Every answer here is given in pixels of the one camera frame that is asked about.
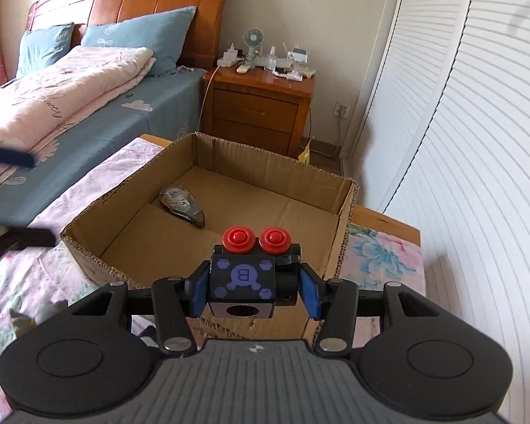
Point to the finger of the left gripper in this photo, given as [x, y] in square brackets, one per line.
[14, 157]
[14, 238]

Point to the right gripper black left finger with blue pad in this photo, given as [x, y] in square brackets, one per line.
[175, 300]

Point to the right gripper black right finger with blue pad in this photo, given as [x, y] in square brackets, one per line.
[333, 304]

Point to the black toy car red wheels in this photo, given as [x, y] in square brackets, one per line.
[251, 275]

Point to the floral pink tablecloth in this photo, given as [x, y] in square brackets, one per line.
[381, 248]

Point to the brown cardboard box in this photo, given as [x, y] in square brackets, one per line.
[127, 235]

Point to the pink floral quilt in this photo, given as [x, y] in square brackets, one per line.
[37, 105]

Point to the blue pillow left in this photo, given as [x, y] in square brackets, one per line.
[43, 47]

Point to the blue pillow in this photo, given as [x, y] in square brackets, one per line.
[164, 33]
[43, 47]

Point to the wooden nightstand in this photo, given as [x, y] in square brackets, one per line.
[258, 109]

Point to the white louvered wardrobe doors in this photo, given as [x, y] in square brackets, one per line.
[445, 147]

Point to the blue pillow right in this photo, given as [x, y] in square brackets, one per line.
[164, 33]

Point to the clear spray bottle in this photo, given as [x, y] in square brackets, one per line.
[271, 60]

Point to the white power strip charger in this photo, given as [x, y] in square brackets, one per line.
[230, 57]

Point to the small green desk fan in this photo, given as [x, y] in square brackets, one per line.
[253, 39]

